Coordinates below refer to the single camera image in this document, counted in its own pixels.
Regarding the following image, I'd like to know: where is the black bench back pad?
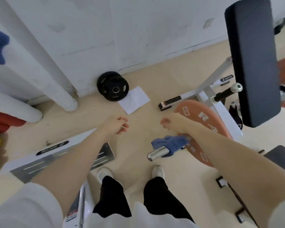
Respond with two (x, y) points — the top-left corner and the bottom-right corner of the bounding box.
(224, 0), (282, 128)

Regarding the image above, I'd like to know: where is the person's left forearm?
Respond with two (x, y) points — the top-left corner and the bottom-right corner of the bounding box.
(30, 121), (110, 221)

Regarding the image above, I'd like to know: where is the black bench seat pad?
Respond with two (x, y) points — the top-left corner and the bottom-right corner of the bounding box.
(263, 145), (285, 176)

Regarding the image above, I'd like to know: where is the white pipe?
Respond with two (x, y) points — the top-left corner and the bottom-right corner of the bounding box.
(0, 0), (79, 123)

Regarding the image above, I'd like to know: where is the white shoe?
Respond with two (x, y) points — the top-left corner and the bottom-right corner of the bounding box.
(96, 167), (114, 185)
(152, 165), (165, 180)

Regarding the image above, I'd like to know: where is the chrome barbell sleeve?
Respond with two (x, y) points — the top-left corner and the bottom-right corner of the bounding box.
(147, 147), (172, 162)

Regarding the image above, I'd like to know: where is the white rack upright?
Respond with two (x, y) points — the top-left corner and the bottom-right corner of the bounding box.
(66, 179), (96, 228)

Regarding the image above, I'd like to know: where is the white shirt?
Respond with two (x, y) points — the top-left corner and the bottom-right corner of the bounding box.
(0, 183), (200, 228)

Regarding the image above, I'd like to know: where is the white bench frame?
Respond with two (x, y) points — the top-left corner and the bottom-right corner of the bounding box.
(178, 56), (243, 140)

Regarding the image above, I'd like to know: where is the black trouser leg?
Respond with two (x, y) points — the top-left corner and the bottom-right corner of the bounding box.
(143, 177), (195, 224)
(92, 176), (132, 218)

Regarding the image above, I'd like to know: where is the black bar with chrome end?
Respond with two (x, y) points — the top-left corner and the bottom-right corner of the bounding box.
(213, 83), (243, 102)

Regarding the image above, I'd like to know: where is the grey metal base plate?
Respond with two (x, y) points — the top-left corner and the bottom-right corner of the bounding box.
(9, 142), (116, 184)

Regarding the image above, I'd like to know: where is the large orange weight plate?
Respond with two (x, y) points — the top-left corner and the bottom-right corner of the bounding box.
(174, 100), (234, 168)

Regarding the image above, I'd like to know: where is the black weight plate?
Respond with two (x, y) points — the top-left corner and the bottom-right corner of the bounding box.
(97, 71), (130, 102)

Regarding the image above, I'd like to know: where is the white rack beam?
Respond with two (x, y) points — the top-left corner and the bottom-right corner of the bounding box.
(1, 129), (99, 174)

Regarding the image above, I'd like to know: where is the white right shoe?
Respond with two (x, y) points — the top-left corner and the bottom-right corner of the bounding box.
(152, 165), (165, 180)

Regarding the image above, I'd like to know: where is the white left shoe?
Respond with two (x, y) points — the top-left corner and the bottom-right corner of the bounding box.
(96, 167), (114, 185)

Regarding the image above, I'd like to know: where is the person's right hand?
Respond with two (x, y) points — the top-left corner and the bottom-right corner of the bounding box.
(161, 113), (189, 134)

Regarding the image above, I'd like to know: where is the black left trouser leg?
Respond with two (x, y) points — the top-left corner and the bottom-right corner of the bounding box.
(92, 176), (132, 218)

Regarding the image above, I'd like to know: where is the person's right forearm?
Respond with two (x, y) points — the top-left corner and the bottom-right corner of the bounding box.
(183, 119), (285, 220)

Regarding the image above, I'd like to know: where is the white paper sheet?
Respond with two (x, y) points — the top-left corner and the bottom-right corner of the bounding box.
(117, 86), (151, 115)

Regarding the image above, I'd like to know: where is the black right trouser leg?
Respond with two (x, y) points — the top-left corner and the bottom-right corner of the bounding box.
(143, 177), (195, 224)

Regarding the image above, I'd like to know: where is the black frame end cap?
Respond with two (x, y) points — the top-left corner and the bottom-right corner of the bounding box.
(158, 95), (182, 111)

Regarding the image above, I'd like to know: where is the person's left hand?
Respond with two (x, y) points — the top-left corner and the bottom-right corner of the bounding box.
(104, 116), (129, 135)

